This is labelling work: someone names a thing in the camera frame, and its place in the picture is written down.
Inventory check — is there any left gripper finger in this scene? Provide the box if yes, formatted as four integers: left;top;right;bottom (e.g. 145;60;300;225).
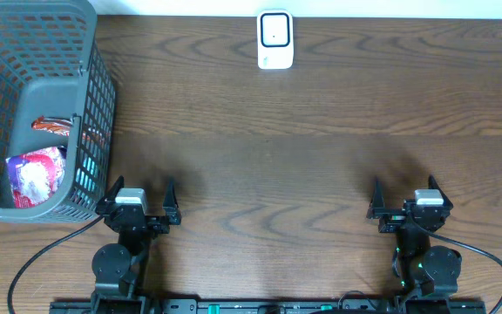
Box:
105;175;125;201
162;178;179;209

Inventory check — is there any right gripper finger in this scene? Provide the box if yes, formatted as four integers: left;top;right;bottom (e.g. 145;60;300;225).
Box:
370;178;385;209
428;174;449;201

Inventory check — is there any red purple snack pack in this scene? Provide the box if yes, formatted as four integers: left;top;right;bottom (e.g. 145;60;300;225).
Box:
6;146;67;208

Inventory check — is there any orange red bar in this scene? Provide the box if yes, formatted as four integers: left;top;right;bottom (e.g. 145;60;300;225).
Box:
31;115;105;145

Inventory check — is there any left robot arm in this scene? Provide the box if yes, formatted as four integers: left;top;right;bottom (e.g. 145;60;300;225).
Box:
88;176;182;314

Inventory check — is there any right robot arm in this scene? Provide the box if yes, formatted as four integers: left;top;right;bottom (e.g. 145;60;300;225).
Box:
366;176;462;313

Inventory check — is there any white barcode scanner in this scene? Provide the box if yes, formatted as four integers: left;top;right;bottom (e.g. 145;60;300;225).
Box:
256;10;295;70

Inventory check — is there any grey plastic mesh basket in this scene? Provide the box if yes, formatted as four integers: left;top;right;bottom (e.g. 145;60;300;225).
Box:
0;0;117;223

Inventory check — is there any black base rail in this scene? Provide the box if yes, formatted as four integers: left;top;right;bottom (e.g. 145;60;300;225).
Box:
49;297;488;314

